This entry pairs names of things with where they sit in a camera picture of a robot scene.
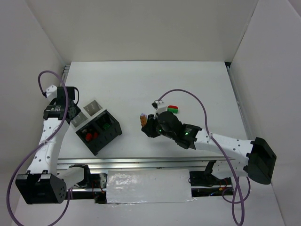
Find tan lego plate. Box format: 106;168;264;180
140;116;148;127

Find red and tan lego brick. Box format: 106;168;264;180
85;133;93;142

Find small green lego brick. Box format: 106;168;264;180
102;123;111;130

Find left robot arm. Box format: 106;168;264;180
16;86;90;204

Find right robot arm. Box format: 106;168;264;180
140;111;277;185

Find red green arched lego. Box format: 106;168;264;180
167;105;179;114

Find white two-compartment container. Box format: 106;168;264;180
71;99;106;130

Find black two-compartment container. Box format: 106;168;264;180
76;110;122;156

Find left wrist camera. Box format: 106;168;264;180
42;85;57;101

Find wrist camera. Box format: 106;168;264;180
151;100;167;118
42;85;57;101

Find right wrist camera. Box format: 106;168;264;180
151;100;167;118

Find aluminium left rail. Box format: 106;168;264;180
62;64;71;84

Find aluminium rail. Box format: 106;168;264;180
62;64;71;84
225;62;255;139
57;157;213;171

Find aluminium front rail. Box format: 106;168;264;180
57;157;213;171

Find aluminium right rail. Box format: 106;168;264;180
225;62;255;139

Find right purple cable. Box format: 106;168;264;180
155;89;251;226

